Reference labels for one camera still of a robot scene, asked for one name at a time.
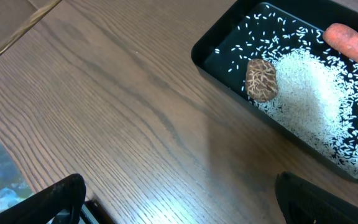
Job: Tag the white rice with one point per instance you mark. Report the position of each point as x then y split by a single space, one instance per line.
314 103

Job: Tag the black plastic tray bin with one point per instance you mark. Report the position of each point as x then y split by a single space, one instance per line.
256 27

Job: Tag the orange carrot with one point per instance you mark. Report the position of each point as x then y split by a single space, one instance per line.
342 38

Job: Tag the brown food scrap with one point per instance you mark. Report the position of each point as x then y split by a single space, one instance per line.
261 80

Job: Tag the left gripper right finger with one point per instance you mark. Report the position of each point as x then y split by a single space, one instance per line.
303 202

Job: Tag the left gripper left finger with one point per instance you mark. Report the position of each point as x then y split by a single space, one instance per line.
59 203

